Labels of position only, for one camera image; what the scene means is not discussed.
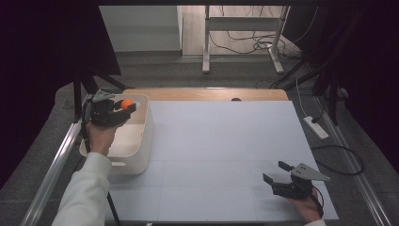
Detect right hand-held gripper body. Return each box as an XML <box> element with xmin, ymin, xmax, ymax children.
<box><xmin>272</xmin><ymin>162</ymin><xmax>331</xmax><ymax>201</ymax></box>

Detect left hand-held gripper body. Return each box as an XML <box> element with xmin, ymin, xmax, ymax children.
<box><xmin>89</xmin><ymin>89</ymin><xmax>126</xmax><ymax>128</ymax></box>

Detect white plastic bin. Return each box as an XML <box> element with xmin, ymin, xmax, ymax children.
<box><xmin>79</xmin><ymin>93</ymin><xmax>154</xmax><ymax>175</ymax></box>

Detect person's right hand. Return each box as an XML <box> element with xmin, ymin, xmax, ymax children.
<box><xmin>288</xmin><ymin>187</ymin><xmax>325</xmax><ymax>225</ymax></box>

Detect person's left hand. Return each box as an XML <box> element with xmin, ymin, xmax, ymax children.
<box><xmin>86</xmin><ymin>121</ymin><xmax>124</xmax><ymax>157</ymax></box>

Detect black tripod stand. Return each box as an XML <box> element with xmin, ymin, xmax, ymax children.
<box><xmin>72</xmin><ymin>65</ymin><xmax>136</xmax><ymax>124</ymax></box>
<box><xmin>311</xmin><ymin>60</ymin><xmax>343</xmax><ymax>126</ymax></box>

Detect white power strip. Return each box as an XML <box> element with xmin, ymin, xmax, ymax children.
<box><xmin>303</xmin><ymin>115</ymin><xmax>330</xmax><ymax>140</ymax></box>

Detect white table mat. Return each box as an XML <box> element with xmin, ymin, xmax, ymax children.
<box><xmin>104</xmin><ymin>100</ymin><xmax>340</xmax><ymax>222</ymax></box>

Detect dark curtain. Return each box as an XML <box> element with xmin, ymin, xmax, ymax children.
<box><xmin>0</xmin><ymin>0</ymin><xmax>122</xmax><ymax>189</ymax></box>
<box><xmin>286</xmin><ymin>0</ymin><xmax>399</xmax><ymax>175</ymax></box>

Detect wooden table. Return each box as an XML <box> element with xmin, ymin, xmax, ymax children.
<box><xmin>121</xmin><ymin>89</ymin><xmax>290</xmax><ymax>102</ymax></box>

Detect white cabinet panel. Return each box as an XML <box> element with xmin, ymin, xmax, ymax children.
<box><xmin>99</xmin><ymin>5</ymin><xmax>184</xmax><ymax>53</ymax></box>

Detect white metal stand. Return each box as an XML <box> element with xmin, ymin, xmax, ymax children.
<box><xmin>201</xmin><ymin>5</ymin><xmax>291</xmax><ymax>75</ymax></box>

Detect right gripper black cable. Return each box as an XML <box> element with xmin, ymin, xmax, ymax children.
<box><xmin>311</xmin><ymin>186</ymin><xmax>326</xmax><ymax>218</ymax></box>

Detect aluminium floor rail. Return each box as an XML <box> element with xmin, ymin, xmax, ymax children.
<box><xmin>314</xmin><ymin>95</ymin><xmax>393</xmax><ymax>226</ymax></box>
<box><xmin>20</xmin><ymin>93</ymin><xmax>96</xmax><ymax>226</ymax></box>

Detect white power strip cable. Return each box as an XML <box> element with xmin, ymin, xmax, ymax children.
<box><xmin>295</xmin><ymin>76</ymin><xmax>311</xmax><ymax>119</ymax></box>

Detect black looped floor cable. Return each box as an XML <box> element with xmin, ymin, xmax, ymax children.
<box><xmin>310</xmin><ymin>144</ymin><xmax>365</xmax><ymax>176</ymax></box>

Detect tangled black floor cables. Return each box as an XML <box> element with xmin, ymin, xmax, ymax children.
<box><xmin>208</xmin><ymin>5</ymin><xmax>304</xmax><ymax>61</ymax></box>

